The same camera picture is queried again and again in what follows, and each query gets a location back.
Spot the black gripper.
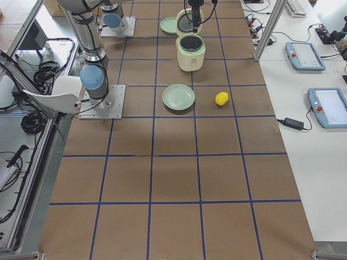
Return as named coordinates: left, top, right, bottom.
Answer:
left=188, top=0, right=203, bottom=33

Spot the white green rice cooker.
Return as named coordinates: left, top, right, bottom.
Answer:
left=176, top=8, right=205, bottom=72

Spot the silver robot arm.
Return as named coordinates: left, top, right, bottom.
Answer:
left=101, top=1, right=205, bottom=34
left=58, top=1, right=128, bottom=114

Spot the light green plate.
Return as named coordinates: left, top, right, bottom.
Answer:
left=162, top=84, right=195, bottom=111
left=160, top=17, right=176, bottom=34

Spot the yellow lemon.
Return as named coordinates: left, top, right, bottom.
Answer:
left=215, top=92, right=229, bottom=106

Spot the white keyboard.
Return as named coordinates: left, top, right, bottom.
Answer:
left=286, top=0, right=307, bottom=18

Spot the far teach pendant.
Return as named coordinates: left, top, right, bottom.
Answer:
left=285, top=42, right=326, bottom=72

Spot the teach pendant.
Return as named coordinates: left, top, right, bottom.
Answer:
left=285, top=42, right=326, bottom=72
left=307, top=88, right=346, bottom=128

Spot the black power adapter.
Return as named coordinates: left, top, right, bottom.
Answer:
left=283, top=118, right=304, bottom=131

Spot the white chair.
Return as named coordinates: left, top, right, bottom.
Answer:
left=23, top=75, right=82, bottom=119

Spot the near teach pendant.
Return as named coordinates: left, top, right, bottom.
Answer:
left=307, top=88, right=346, bottom=128

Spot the aluminium frame post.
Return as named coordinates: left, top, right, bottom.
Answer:
left=254, top=0, right=286, bottom=62

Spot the black cable coil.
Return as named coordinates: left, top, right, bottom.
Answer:
left=21, top=110, right=44, bottom=135

